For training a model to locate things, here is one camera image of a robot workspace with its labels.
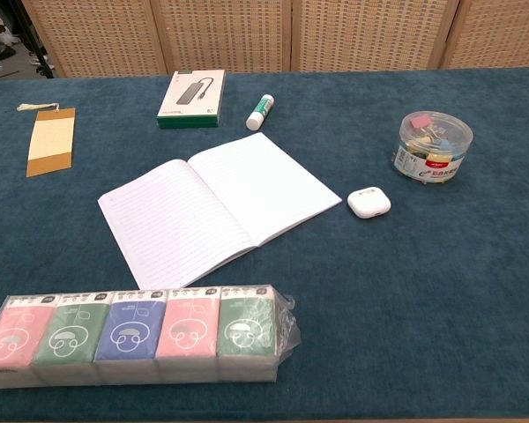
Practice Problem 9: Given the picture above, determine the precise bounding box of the white green USB hub box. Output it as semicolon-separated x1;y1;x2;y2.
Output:
156;69;227;130

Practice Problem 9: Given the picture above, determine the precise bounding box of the brown and cream paper bookmark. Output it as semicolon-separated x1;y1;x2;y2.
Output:
17;102;77;178

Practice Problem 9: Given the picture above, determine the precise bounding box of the white green glue stick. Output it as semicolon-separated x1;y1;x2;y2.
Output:
245;93;276;131

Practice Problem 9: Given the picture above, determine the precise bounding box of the blue table cloth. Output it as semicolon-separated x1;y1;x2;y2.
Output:
0;66;529;422

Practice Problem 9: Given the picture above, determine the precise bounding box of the wooden rattan folding screen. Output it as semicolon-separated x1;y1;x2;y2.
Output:
20;0;529;79

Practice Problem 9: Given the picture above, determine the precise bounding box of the clear jar of binder clips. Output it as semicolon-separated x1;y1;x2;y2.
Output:
392;110;474;182

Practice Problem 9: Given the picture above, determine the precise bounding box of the open lined notebook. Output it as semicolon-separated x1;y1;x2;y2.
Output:
97;131;343;291

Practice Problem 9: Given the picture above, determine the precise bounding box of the white earbuds case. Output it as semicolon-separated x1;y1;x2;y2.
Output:
346;186;391;219

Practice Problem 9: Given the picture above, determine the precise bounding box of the wrapped pocket tissue multipack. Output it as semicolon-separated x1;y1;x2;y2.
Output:
0;284;302;390

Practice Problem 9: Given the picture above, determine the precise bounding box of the black tripod stand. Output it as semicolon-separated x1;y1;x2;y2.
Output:
8;0;56;79

